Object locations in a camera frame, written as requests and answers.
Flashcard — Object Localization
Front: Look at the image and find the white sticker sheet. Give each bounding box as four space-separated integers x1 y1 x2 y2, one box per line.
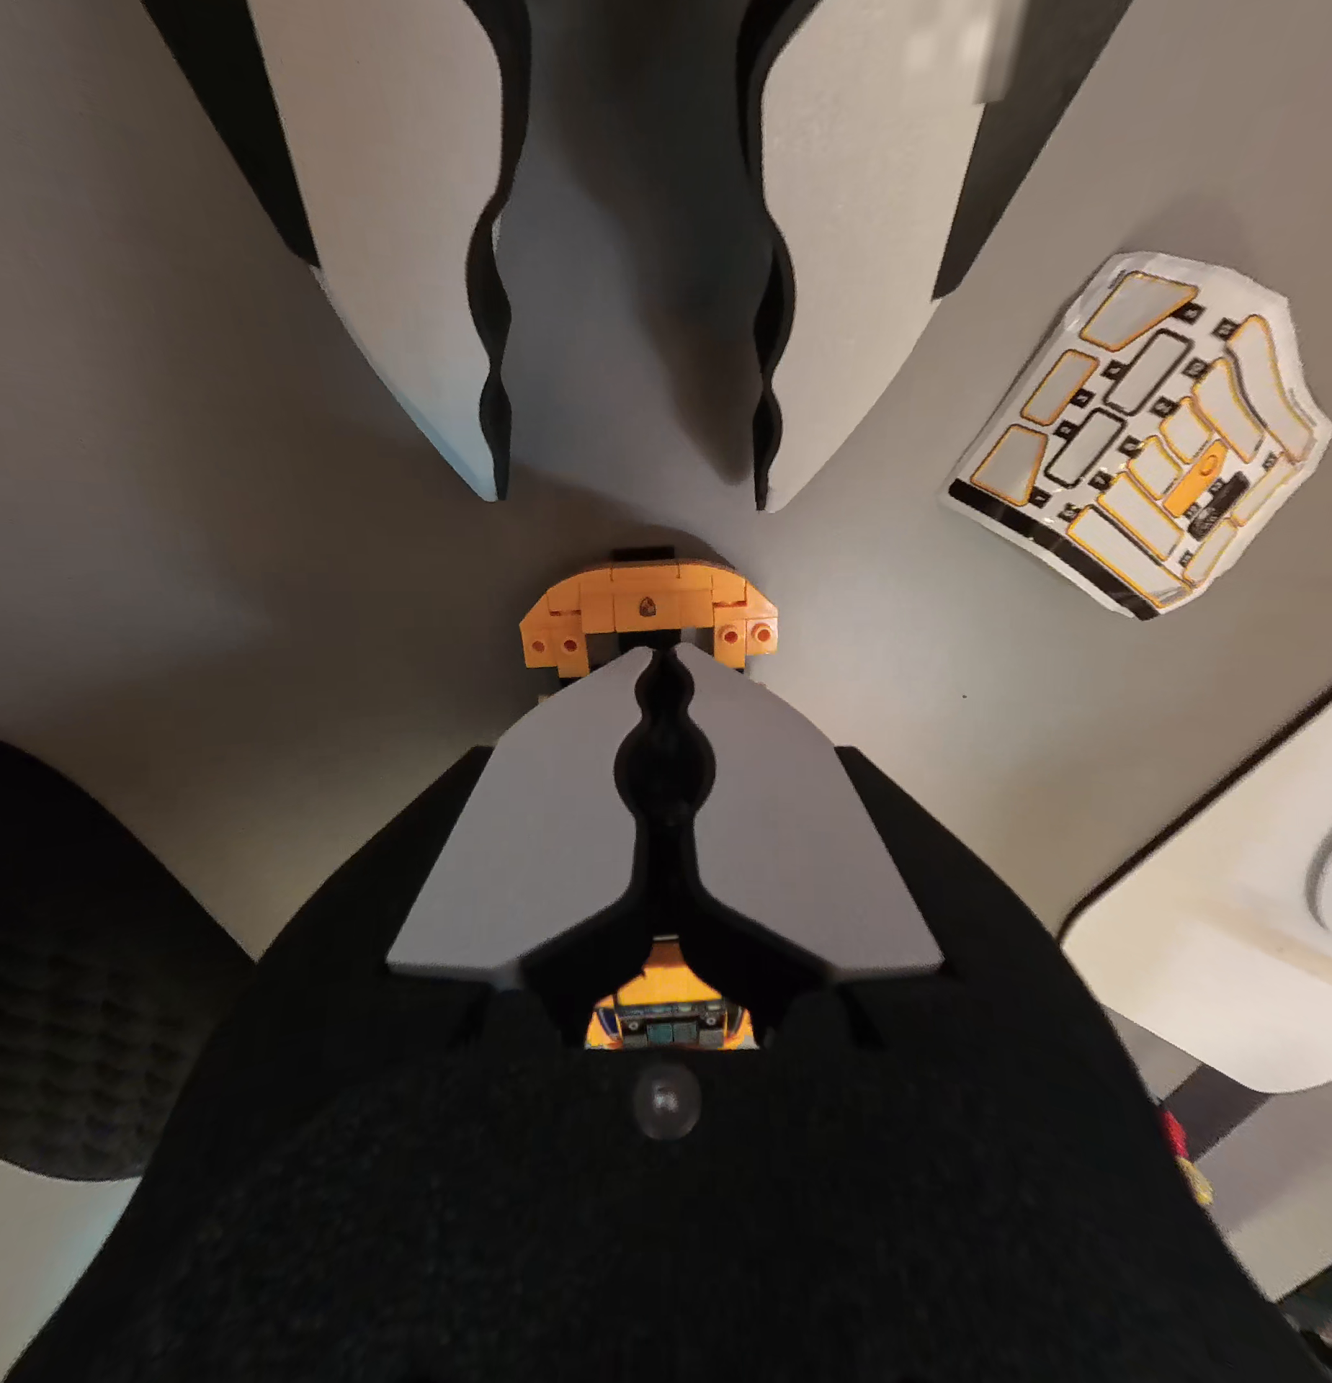
938 251 1332 622

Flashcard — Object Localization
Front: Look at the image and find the person's black clothing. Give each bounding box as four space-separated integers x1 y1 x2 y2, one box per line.
0 735 258 1185

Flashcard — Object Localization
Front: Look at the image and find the yellow lego car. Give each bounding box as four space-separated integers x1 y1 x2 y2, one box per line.
517 549 781 1052

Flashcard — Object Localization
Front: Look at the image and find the white book stand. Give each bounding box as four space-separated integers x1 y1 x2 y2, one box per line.
1057 669 1332 1095

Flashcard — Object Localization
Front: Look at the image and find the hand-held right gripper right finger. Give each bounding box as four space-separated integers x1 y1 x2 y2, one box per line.
674 644 945 1045

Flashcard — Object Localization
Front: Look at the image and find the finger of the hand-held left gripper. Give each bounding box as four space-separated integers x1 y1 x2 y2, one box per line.
244 0 534 503
732 0 1030 514

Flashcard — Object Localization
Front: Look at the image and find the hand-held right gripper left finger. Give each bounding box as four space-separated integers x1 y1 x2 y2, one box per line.
385 646 656 1045

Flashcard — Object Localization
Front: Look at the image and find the red lego minifigure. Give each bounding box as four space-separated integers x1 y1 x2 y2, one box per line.
1154 1102 1217 1210

